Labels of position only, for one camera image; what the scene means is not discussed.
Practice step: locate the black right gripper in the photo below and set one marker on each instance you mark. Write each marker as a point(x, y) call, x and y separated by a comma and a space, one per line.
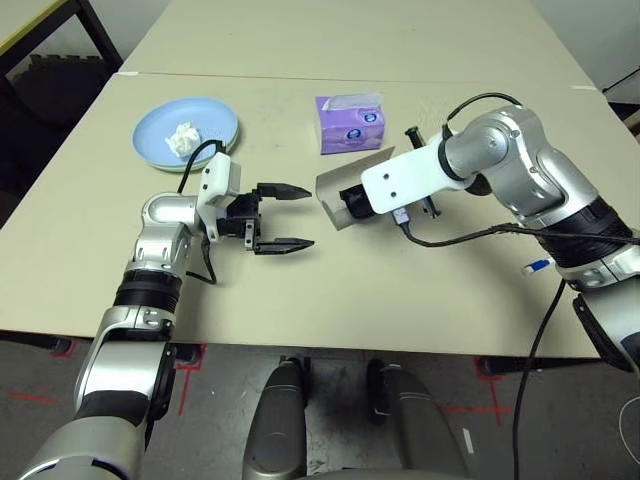
point(416, 138)

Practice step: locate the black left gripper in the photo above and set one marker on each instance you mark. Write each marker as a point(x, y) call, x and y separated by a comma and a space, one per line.
point(245, 217)

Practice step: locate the grey glasses case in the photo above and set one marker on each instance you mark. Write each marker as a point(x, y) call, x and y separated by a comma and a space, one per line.
point(332, 200)

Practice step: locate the black sunglasses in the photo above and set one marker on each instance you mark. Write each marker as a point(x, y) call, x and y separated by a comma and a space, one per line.
point(356, 202)

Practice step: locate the white tissue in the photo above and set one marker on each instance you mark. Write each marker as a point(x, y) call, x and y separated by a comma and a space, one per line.
point(182, 139)

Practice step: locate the blue plastic plate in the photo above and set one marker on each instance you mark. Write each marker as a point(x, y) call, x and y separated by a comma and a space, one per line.
point(150, 130)

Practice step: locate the blue and white marker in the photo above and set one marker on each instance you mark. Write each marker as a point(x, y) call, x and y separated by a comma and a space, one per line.
point(537, 266)

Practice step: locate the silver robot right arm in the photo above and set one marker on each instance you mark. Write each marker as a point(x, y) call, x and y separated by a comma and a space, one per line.
point(525, 160)

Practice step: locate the purple tissue pack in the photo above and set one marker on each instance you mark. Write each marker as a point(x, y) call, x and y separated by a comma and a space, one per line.
point(350, 135)

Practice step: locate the black table foot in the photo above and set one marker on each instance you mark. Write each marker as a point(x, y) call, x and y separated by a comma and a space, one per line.
point(30, 341)
point(186, 353)
point(535, 367)

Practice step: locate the red floor tape mark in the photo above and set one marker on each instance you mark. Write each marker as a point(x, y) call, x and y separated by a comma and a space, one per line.
point(185, 392)
point(475, 410)

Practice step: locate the grey robot left leg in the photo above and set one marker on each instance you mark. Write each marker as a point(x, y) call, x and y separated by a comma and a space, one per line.
point(275, 425)

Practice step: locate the grey robot leg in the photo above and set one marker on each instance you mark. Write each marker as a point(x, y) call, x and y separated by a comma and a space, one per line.
point(420, 430)
point(275, 425)

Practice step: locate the grey robot right leg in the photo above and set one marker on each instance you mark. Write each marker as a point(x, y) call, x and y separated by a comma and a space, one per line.
point(420, 430)

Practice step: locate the black foam mat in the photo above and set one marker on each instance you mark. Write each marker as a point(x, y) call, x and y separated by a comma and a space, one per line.
point(60, 90)

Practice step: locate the grey robot waist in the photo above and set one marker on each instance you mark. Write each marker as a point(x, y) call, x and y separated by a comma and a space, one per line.
point(355, 474)

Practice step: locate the white floor tape strip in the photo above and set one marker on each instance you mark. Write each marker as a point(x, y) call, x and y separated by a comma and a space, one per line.
point(468, 441)

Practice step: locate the black-framed side table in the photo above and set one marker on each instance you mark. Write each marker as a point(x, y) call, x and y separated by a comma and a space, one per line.
point(25, 15)

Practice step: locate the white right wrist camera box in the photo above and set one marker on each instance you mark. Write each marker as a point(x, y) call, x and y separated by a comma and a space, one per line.
point(400, 180)

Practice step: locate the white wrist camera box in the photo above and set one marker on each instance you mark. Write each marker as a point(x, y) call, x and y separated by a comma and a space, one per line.
point(400, 180)
point(217, 175)

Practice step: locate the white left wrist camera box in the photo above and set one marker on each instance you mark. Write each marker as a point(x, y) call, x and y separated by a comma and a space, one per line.
point(217, 175)

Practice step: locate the wooden frame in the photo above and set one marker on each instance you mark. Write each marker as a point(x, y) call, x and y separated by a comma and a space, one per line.
point(634, 122)

